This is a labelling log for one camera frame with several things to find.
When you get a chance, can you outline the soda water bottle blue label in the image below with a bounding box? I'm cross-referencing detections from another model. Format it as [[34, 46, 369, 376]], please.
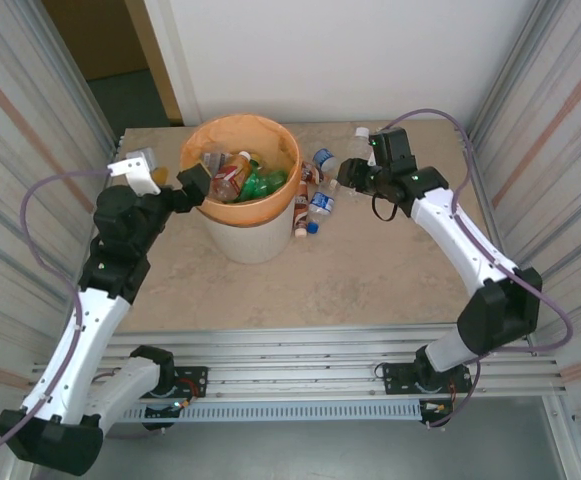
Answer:
[[200, 149, 231, 174]]

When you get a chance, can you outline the clear bottle red label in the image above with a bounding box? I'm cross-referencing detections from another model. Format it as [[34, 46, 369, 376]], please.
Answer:
[[209, 167, 245, 202]]

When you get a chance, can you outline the slim clear bottle white cap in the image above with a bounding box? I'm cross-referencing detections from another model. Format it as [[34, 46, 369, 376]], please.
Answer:
[[344, 125, 377, 161]]

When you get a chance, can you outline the clear brownish bottle white cap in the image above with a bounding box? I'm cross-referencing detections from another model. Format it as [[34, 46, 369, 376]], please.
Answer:
[[232, 151, 254, 187]]

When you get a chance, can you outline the crushed green bottle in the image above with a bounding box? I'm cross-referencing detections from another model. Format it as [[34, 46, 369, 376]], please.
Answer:
[[237, 170, 275, 204]]

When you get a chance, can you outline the blue label bottle blue cap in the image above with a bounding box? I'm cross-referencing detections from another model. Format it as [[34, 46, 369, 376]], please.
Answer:
[[307, 178, 341, 235]]

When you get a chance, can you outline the white bin with orange liner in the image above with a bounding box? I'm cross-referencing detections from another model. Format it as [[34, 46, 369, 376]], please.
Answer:
[[178, 114, 304, 229]]

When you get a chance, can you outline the white round waste bin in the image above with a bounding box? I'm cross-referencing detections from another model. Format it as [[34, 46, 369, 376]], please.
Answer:
[[199, 197, 296, 265]]

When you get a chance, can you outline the ribbed metal side panel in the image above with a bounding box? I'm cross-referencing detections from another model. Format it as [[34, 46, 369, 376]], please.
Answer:
[[0, 0, 121, 480], [467, 0, 581, 480]]

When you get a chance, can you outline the brown wooden door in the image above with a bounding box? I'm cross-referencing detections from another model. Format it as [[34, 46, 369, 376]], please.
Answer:
[[39, 0, 184, 126]]

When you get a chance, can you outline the aluminium side rail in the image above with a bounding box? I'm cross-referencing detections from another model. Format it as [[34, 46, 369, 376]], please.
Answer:
[[454, 127, 539, 356]]

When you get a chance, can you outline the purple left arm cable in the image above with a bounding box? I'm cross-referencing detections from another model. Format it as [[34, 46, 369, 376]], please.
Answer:
[[0, 168, 164, 469]]

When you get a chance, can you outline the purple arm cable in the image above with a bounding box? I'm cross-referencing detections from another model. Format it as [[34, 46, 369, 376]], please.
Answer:
[[382, 108, 575, 430], [0, 168, 164, 469]]

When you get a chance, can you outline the white door frame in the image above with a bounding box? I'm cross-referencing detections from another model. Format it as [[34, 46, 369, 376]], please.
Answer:
[[142, 0, 204, 126]]

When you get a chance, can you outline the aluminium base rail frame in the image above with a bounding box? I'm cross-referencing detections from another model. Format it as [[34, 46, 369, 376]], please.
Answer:
[[29, 323, 569, 401]]

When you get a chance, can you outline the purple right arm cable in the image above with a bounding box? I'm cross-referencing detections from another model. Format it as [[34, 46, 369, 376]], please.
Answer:
[[382, 108, 575, 430]]

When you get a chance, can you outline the grey slotted cable duct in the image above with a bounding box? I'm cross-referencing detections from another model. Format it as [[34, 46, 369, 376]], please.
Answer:
[[114, 402, 424, 424]]

